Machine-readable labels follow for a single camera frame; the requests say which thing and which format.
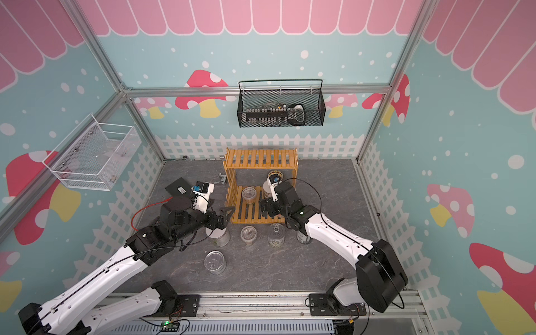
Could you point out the black wire mesh basket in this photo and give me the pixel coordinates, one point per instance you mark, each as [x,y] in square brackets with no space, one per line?
[281,103]

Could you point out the large white lid can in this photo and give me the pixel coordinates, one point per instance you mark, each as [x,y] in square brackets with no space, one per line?
[218,237]

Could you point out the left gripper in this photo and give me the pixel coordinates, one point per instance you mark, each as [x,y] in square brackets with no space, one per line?
[222,221]

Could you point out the black network switch box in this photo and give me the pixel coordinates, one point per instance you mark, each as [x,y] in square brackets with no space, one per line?
[179,187]

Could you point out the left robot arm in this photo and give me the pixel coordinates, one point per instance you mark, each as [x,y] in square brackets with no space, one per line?
[75,311]

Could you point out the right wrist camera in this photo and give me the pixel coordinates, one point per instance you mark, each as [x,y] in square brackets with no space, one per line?
[274,184]

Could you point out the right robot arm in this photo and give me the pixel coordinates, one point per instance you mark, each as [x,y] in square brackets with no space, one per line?
[379,276]

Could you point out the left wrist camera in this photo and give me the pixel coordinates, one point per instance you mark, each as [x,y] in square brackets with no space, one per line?
[201,192]

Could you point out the metal valve fitting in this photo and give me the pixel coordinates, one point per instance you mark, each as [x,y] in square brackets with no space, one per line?
[223,178]

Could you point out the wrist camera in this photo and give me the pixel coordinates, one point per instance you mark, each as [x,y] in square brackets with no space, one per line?
[201,192]
[274,184]

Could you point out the short silver can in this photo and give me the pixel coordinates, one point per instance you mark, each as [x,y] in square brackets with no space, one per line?
[215,262]

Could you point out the wooden two-tier shelf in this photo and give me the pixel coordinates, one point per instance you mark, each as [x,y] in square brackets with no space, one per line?
[249,167]

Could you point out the items in black basket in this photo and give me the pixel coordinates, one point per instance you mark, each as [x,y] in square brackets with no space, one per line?
[281,115]

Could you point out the small green circuit board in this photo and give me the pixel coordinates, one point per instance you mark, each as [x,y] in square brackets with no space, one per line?
[170,326]

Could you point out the tall silver green can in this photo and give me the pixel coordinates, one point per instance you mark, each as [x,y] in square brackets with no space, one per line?
[303,238]

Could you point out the white wire basket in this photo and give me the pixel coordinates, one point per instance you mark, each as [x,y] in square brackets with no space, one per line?
[94,155]

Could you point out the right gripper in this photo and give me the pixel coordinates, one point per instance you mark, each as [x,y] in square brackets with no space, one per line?
[270,210]

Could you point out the clear plastic seed jar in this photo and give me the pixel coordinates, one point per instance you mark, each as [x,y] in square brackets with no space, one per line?
[249,235]

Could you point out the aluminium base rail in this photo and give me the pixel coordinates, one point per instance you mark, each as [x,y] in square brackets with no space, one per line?
[284,312]

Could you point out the white lid can shelf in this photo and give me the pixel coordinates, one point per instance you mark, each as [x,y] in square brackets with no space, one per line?
[266,189]

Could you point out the green label pull-tab can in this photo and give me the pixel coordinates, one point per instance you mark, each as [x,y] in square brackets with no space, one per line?
[276,236]

